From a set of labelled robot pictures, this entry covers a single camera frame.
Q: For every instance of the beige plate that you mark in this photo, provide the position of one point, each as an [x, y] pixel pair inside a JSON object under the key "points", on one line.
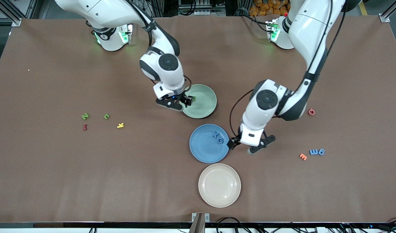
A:
{"points": [[219, 185]]}

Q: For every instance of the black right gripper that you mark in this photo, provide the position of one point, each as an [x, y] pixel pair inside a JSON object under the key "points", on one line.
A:
{"points": [[184, 98]]}

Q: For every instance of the green plate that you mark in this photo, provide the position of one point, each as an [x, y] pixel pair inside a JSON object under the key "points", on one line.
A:
{"points": [[203, 106]]}

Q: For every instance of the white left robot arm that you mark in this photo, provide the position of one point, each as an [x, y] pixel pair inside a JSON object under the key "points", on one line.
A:
{"points": [[308, 29]]}

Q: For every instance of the blue foam number 9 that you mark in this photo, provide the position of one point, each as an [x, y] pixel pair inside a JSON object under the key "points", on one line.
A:
{"points": [[318, 152]]}

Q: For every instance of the dark metal post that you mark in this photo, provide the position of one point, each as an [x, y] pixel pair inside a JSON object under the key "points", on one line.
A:
{"points": [[198, 225]]}

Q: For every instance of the silver clamp bracket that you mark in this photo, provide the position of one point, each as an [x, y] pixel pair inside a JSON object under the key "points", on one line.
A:
{"points": [[207, 217]]}

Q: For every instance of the green foam letter N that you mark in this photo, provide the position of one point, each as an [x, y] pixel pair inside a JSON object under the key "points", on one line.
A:
{"points": [[85, 116]]}

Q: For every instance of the yellow foam letter K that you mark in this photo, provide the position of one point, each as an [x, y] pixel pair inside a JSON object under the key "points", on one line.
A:
{"points": [[120, 126]]}

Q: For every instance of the silver frame corner bracket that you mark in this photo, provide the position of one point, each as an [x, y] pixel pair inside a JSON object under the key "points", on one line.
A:
{"points": [[16, 22], [385, 18]]}

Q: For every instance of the orange foam letter E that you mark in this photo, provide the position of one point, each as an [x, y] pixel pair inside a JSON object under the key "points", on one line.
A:
{"points": [[302, 157]]}

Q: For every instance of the blue foam letter G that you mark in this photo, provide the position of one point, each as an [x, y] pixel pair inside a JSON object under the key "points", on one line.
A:
{"points": [[217, 141]]}

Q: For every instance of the red foam letter G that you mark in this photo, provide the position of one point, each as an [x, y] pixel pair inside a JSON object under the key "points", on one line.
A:
{"points": [[308, 112]]}

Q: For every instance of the black table edge rail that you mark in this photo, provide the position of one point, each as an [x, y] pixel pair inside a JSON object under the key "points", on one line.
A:
{"points": [[88, 224]]}

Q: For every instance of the blue plate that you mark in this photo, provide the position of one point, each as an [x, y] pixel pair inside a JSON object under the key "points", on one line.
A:
{"points": [[204, 149]]}

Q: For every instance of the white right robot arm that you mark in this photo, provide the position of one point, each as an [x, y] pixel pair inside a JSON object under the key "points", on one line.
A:
{"points": [[101, 13]]}

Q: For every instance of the blue foam letter X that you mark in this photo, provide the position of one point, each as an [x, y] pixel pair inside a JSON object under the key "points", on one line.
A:
{"points": [[215, 134]]}

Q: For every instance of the white socket strip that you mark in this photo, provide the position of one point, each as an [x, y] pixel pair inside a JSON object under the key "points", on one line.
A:
{"points": [[204, 13]]}

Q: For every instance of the blue foam letter M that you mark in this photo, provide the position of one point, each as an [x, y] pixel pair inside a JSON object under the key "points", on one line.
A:
{"points": [[313, 152]]}

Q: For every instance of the orange packet pile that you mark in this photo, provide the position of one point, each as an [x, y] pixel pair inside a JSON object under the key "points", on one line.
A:
{"points": [[266, 8]]}

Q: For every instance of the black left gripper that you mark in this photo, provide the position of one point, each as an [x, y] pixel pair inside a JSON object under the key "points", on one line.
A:
{"points": [[234, 142]]}

